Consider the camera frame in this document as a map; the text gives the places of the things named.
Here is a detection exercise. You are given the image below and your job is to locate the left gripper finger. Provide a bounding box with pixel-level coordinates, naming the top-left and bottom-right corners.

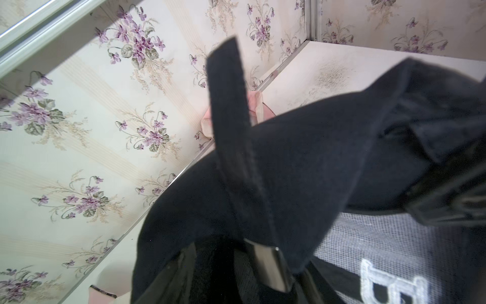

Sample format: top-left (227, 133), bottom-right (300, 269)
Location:
top-left (404, 140), bottom-right (485, 227)

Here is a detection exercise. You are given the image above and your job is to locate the black cap white letter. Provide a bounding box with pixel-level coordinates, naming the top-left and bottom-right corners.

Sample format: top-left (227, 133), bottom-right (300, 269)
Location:
top-left (130, 38), bottom-right (485, 303)

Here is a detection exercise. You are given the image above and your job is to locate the pink cap left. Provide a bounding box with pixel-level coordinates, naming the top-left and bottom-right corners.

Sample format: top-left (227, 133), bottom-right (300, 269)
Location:
top-left (87, 285), bottom-right (131, 304)

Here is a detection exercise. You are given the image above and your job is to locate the pink cap back wall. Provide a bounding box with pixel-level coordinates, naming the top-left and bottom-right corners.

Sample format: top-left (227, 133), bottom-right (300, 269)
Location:
top-left (201, 91), bottom-right (275, 138)

